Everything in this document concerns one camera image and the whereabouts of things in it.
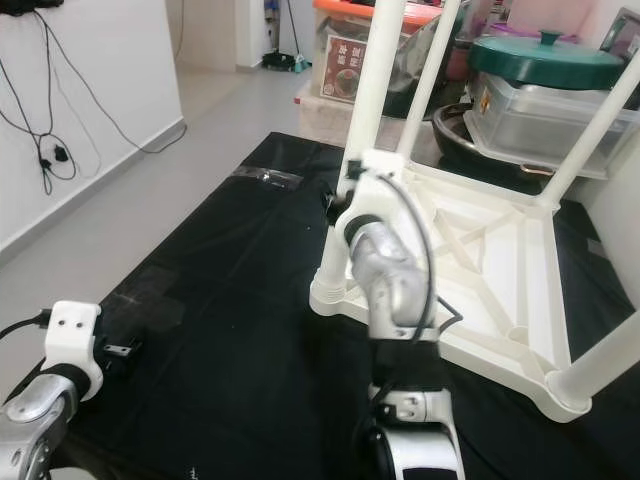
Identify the green pot lid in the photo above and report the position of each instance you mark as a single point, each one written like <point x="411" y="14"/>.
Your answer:
<point x="545" y="58"/>

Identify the black wall shelf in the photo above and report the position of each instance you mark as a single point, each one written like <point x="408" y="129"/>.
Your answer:
<point x="30" y="6"/>

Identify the clear plastic storage box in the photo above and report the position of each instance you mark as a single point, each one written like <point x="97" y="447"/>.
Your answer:
<point x="540" y="120"/>

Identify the black wok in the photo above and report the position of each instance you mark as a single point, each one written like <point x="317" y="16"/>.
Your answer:
<point x="455" y="145"/>

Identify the dark framed picture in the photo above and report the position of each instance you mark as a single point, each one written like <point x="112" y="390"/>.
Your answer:
<point x="622" y="35"/>

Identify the clear tape cross patch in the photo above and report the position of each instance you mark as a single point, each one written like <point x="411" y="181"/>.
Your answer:
<point x="150" y="292"/>

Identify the red printed carton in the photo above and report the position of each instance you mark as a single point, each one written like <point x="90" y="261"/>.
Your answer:
<point x="338" y="70"/>

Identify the clear tape strip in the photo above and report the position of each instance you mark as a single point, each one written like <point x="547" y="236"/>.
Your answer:
<point x="267" y="176"/>

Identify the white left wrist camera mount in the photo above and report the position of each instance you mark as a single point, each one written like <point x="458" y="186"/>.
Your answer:
<point x="75" y="335"/>

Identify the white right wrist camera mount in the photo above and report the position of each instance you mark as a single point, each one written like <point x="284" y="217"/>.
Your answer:
<point x="380" y="185"/>

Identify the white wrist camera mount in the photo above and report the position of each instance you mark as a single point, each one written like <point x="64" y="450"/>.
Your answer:
<point x="75" y="335"/>
<point x="380" y="185"/>

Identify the orange lidded storage bin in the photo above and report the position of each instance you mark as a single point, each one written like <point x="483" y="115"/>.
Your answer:
<point x="335" y="8"/>

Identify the white plastic children table top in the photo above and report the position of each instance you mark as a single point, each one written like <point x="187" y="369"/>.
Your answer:
<point x="490" y="270"/>

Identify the black tablecloth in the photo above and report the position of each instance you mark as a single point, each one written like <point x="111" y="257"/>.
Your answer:
<point x="240" y="400"/>

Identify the mop with green head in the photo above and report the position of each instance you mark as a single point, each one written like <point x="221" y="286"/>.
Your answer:
<point x="285" y="62"/>

